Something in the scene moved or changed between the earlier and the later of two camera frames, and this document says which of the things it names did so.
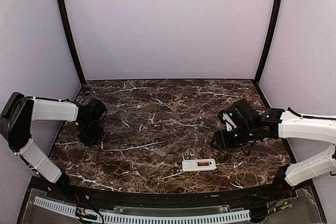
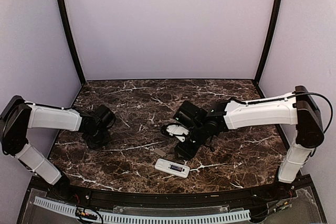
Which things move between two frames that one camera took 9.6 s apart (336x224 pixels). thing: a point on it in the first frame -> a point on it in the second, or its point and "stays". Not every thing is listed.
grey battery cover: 159,152 stays
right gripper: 223,141 -> 187,153
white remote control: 190,165 -> 172,168
